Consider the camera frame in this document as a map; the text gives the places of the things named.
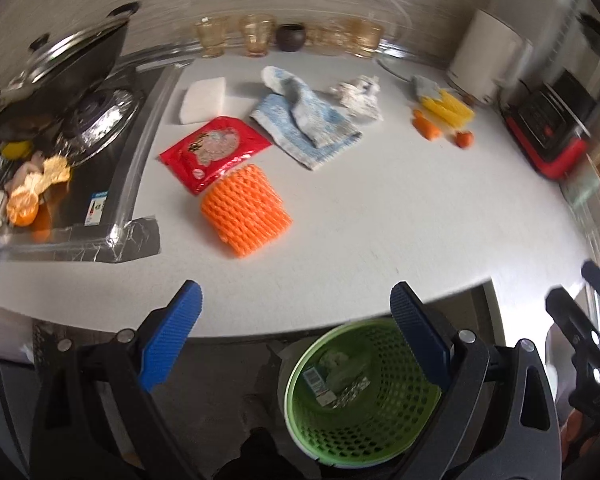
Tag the white foam sponge block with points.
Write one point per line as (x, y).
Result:
(203, 101)

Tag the amber ribbed glass cup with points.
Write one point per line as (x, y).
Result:
(257, 31)

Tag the white paper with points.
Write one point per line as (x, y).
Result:
(359, 96)

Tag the red snack packet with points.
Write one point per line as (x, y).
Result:
(205, 155)

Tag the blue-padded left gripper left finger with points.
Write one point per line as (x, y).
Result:
(134, 362)

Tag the gas stove top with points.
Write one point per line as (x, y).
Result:
(106, 141)

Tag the green perforated trash basket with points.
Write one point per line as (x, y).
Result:
(357, 397)

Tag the small orange fruit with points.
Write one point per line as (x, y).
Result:
(464, 139)

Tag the black wok with glass lid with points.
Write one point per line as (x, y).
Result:
(59, 74)

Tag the orange peel piece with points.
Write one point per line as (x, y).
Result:
(424, 127)

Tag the orange peels on stove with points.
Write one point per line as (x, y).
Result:
(32, 179)

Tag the yellow lemon piece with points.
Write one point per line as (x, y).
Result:
(16, 150)

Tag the amber glass teapot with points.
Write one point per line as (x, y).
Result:
(327, 39)

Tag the red black blender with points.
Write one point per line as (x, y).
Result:
(552, 124)

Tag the amber glass cup right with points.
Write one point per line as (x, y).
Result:
(364, 37)

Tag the dark brown clay cup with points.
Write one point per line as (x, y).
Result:
(290, 37)

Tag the person's right hand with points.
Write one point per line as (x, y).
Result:
(579, 444)

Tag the orange foam fruit net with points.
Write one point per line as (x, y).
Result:
(245, 211)

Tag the grey crumpled wrapper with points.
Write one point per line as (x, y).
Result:
(425, 88)

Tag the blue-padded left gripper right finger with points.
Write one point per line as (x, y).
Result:
(496, 418)

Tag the blue white towel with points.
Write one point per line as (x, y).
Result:
(305, 127)

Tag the white electric kettle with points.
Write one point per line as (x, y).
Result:
(490, 58)

